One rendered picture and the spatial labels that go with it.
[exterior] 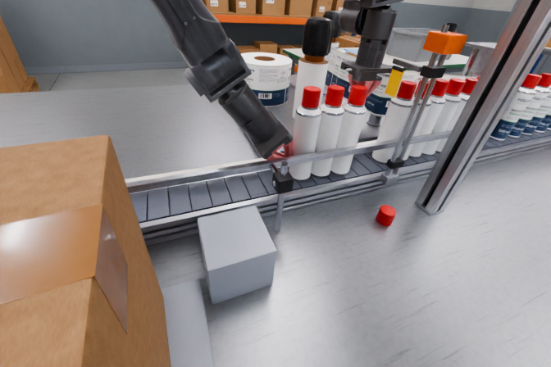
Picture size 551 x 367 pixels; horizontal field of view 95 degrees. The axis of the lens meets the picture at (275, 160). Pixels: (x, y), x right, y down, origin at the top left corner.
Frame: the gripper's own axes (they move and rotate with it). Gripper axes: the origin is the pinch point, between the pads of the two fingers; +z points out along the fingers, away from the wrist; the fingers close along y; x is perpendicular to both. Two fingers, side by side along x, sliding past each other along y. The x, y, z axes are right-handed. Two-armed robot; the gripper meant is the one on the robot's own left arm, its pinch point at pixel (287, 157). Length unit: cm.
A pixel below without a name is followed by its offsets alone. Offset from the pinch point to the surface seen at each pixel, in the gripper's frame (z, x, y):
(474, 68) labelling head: 31, -62, 12
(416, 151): 25.3, -27.5, -2.4
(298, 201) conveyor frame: 6.6, 4.1, -5.8
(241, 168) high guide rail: -9.2, 7.4, -4.4
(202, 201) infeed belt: -7.2, 18.1, -2.3
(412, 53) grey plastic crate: 117, -133, 130
